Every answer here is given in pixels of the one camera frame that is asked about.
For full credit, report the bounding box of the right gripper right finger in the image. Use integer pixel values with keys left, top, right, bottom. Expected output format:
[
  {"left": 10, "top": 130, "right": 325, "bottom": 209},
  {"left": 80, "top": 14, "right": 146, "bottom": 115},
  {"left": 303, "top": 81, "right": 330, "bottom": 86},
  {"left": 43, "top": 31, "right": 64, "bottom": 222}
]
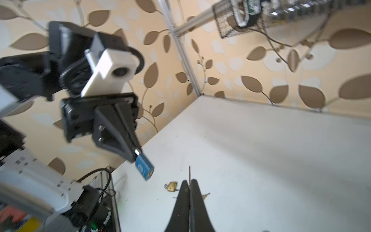
[{"left": 190, "top": 179, "right": 215, "bottom": 232}]

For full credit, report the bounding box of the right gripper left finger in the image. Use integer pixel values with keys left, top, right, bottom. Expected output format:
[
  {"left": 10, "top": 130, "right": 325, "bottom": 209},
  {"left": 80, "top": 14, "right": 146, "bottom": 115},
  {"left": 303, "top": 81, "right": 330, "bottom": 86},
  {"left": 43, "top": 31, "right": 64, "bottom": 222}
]
[{"left": 165, "top": 180, "right": 190, "bottom": 232}]

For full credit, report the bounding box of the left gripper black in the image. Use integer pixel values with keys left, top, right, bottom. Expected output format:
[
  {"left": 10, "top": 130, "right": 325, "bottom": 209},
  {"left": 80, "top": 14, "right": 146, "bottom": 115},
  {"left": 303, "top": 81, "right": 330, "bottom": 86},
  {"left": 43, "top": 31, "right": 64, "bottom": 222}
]
[{"left": 60, "top": 93, "right": 142, "bottom": 162}]

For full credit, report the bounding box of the blue padlock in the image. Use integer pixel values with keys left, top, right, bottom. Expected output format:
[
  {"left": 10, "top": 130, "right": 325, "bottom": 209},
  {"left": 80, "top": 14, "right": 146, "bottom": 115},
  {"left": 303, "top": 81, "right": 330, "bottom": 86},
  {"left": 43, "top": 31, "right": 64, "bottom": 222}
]
[{"left": 135, "top": 149, "right": 155, "bottom": 181}]

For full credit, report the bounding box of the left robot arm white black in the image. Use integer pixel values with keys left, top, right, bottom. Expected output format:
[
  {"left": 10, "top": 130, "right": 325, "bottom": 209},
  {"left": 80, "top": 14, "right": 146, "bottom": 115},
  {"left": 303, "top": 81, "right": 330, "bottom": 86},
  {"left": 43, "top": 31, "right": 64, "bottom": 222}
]
[{"left": 1, "top": 21, "right": 146, "bottom": 232}]

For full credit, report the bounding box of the long-shackle brass padlock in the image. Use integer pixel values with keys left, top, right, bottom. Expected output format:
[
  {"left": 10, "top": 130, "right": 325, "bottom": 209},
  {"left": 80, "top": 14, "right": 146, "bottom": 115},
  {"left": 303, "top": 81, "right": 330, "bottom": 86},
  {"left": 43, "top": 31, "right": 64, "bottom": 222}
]
[{"left": 164, "top": 166, "right": 191, "bottom": 192}]

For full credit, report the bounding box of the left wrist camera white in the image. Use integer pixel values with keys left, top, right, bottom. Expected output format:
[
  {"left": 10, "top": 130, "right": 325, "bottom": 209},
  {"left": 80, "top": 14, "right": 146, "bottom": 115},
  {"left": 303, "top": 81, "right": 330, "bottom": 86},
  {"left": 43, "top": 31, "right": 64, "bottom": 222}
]
[{"left": 81, "top": 49, "right": 137, "bottom": 97}]

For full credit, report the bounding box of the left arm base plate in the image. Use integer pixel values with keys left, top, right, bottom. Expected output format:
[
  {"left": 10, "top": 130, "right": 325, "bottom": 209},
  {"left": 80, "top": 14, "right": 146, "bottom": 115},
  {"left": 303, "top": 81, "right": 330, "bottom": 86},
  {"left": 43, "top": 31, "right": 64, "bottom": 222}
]
[{"left": 63, "top": 185, "right": 116, "bottom": 232}]

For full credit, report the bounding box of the back wire basket black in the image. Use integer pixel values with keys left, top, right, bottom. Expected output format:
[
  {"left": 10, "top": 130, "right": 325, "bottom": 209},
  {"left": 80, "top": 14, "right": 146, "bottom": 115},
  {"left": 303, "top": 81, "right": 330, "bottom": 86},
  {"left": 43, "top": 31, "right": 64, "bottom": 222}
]
[{"left": 212, "top": 0, "right": 371, "bottom": 39}]

